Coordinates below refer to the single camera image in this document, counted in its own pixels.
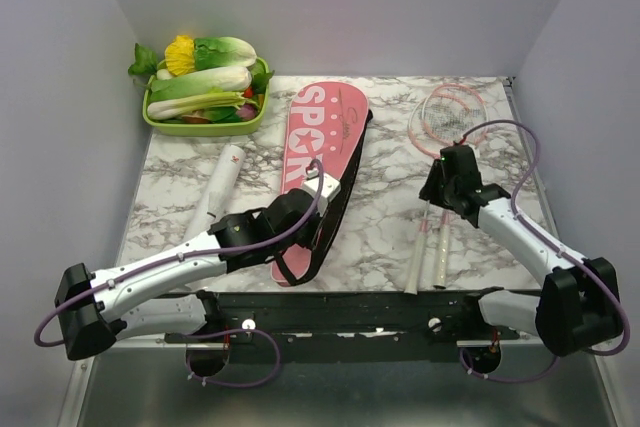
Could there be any pink badminton racket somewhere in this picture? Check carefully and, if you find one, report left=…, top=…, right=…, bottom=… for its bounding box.
left=420, top=83, right=487, bottom=289
left=404, top=97, right=444, bottom=295

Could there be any white shuttlecock tube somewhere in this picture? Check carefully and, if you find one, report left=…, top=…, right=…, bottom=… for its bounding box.
left=183, top=144, right=246, bottom=241

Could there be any pink racket bag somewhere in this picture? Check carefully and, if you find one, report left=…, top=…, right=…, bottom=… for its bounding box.
left=269, top=80, right=375, bottom=288

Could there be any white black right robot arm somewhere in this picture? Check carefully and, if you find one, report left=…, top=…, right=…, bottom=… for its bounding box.
left=419, top=145, right=625, bottom=357

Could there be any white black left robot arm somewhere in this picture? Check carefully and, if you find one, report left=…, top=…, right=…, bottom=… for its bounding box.
left=54, top=188, right=333, bottom=361

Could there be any green plastic basket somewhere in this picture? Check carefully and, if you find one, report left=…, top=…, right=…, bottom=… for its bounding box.
left=142, top=58, right=273, bottom=137

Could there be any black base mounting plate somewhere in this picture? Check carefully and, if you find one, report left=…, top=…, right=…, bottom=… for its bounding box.
left=117, top=291, right=516, bottom=372

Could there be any toy bok choy front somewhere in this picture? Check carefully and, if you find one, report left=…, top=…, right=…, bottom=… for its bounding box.
left=146, top=91, right=256, bottom=121

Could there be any toy napa cabbage middle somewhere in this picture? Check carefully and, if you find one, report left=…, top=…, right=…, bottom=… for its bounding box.
left=148, top=66, right=252, bottom=103

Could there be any toy napa cabbage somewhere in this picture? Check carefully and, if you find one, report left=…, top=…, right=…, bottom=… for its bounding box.
left=148, top=66, right=252, bottom=103
left=193, top=37, right=257, bottom=70

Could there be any toy napa cabbage top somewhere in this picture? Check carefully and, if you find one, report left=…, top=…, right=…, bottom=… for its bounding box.
left=193, top=37, right=257, bottom=70

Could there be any yellow toy flower vegetable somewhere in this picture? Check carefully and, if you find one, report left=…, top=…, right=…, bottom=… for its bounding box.
left=164, top=35, right=196, bottom=76

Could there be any green toy leaf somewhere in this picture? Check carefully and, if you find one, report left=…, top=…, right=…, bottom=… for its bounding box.
left=127, top=43, right=159, bottom=87

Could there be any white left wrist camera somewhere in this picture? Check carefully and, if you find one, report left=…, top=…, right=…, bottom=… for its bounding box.
left=301, top=173, right=341, bottom=216

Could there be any aluminium frame rail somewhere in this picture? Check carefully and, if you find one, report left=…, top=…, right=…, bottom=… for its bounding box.
left=456, top=333, right=544, bottom=349

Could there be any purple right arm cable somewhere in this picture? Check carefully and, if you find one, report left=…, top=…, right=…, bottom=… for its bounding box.
left=459, top=119, right=632, bottom=382

